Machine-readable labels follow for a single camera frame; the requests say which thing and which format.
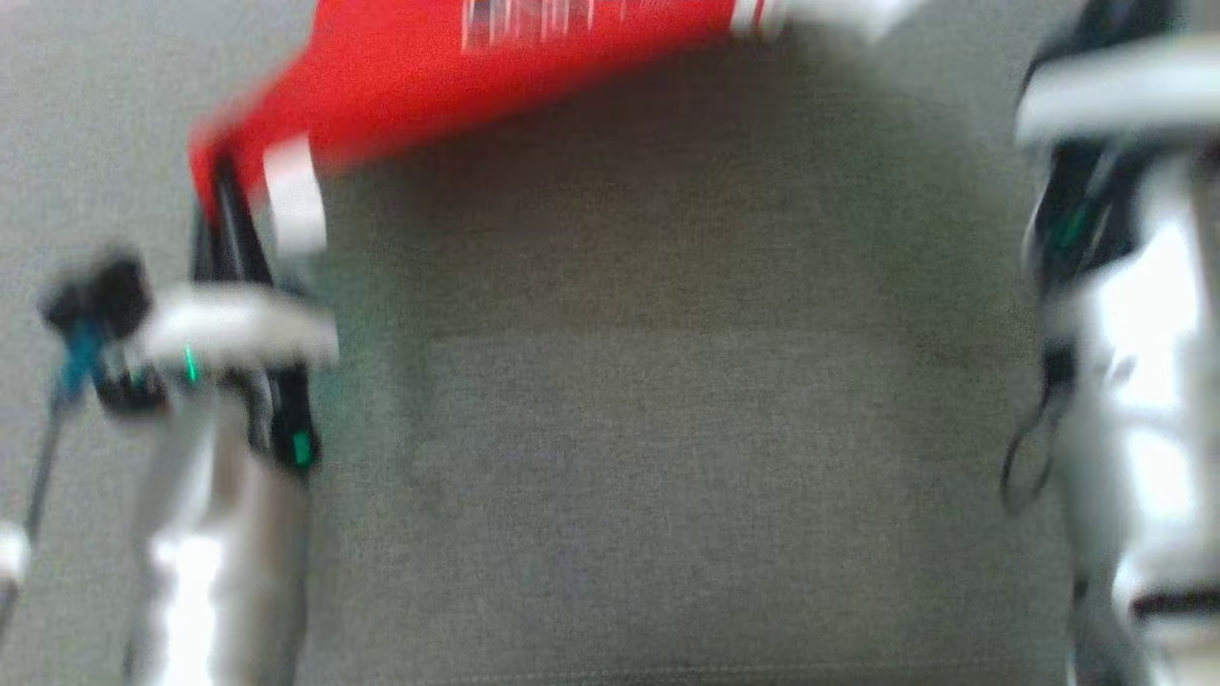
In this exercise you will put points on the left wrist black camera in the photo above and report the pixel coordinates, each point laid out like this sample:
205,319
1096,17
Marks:
100,300

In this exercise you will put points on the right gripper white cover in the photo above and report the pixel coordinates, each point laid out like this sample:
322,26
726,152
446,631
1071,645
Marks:
1115,114

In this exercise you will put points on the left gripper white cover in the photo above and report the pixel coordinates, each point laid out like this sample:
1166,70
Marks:
238,329

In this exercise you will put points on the grey fabric sofa seat cushion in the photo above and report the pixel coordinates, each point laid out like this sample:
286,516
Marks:
667,429

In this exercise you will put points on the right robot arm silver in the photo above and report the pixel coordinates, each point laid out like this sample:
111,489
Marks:
1144,429

